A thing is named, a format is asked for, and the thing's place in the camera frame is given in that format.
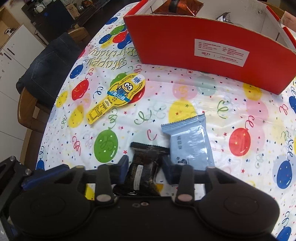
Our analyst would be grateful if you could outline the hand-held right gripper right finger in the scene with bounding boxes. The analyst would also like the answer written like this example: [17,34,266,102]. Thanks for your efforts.
[161,155,252,207]

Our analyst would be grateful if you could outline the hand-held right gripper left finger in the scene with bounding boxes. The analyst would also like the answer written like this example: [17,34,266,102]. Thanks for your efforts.
[45,155,130,207]

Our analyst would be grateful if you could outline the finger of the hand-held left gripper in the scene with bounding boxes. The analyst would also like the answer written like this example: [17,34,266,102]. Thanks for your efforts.
[0,185,14,230]
[0,156,70,190]

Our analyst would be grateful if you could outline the black gold snack packet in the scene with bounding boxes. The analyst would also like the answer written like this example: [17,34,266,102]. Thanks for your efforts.
[113,142,170,196]

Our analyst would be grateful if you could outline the pale blue snack packet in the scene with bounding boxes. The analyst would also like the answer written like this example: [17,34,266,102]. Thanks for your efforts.
[161,114,215,168]

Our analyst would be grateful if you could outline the yellow cartoon snack pack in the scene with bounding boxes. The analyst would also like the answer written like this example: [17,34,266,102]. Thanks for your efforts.
[86,72,146,124]

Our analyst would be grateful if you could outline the red cardboard box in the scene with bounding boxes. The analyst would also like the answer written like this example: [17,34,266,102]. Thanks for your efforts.
[123,0,296,95]

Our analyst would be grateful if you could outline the dark silver snack packet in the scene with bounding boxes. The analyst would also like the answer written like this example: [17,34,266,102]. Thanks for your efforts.
[216,12,235,24]

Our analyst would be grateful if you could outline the orange brown snack packet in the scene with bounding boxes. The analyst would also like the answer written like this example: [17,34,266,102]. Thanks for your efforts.
[150,0,204,17]

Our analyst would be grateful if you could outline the balloon print tablecloth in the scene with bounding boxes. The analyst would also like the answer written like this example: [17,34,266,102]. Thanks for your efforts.
[36,9,296,241]

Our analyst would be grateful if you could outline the wooden chair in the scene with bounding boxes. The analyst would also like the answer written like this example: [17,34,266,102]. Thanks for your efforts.
[17,27,92,167]

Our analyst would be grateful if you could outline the blue jeans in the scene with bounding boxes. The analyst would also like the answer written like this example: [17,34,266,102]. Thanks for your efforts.
[16,32,82,109]

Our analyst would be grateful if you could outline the white cabinet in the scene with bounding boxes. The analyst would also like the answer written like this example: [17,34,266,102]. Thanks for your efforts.
[0,23,50,163]

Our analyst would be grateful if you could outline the wooden shelf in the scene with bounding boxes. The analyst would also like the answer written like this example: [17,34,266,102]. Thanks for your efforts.
[0,7,21,50]

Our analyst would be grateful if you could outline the dark sideboard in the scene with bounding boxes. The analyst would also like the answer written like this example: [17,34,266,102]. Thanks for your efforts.
[22,0,109,44]

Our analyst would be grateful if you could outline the brown paper box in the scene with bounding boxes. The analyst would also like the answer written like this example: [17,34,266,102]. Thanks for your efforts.
[65,2,80,19]

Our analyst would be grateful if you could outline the white kettle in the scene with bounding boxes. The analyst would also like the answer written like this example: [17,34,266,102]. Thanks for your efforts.
[33,2,47,14]

